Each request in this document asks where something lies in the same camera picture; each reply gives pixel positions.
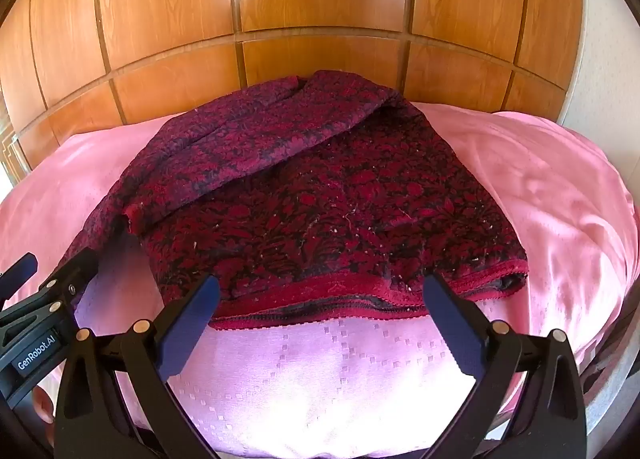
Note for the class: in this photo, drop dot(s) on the dark red floral garment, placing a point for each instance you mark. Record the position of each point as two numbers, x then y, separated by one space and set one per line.
325 199

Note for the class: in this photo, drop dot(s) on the pink bed sheet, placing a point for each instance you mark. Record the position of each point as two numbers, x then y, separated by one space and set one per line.
540 179

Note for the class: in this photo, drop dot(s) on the grey bed frame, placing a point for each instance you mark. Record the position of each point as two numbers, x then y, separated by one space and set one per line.
612 389

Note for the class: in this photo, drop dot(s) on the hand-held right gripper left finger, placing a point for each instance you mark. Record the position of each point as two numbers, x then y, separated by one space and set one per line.
192 324

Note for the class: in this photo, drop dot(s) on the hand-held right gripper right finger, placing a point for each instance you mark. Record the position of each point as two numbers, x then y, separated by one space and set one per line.
450 326

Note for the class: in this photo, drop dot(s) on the person's left hand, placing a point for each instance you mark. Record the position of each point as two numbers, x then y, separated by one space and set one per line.
44 411

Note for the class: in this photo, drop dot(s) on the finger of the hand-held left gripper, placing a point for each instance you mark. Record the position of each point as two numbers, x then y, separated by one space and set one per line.
75 271
20 271

